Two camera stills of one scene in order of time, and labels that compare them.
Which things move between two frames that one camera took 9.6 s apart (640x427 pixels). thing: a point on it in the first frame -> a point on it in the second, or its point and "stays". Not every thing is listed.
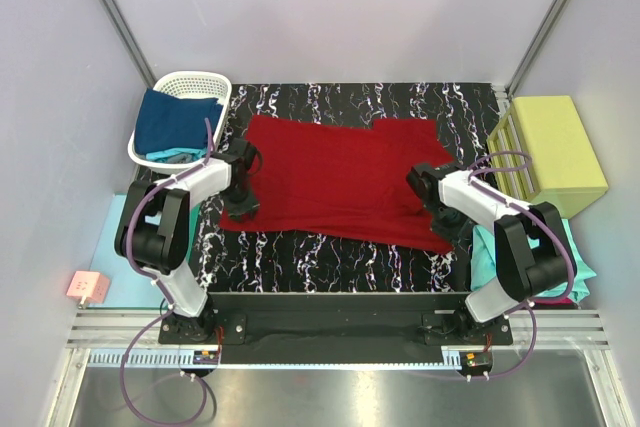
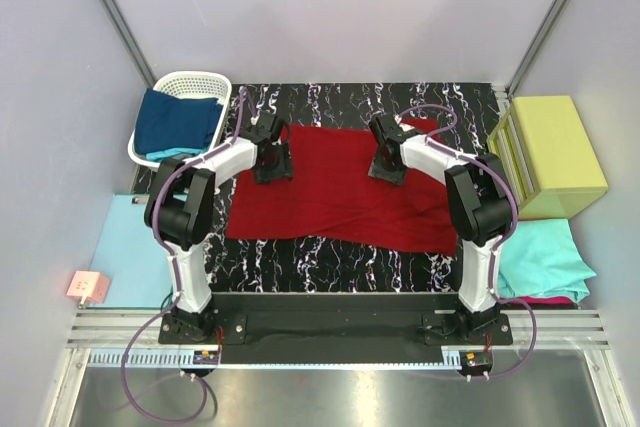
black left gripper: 241,203 -> 273,171
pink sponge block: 91,284 stays
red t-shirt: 345,178 stays
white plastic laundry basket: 191,84 stays
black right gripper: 453,235 -> 376,170
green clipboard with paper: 128,288 stays
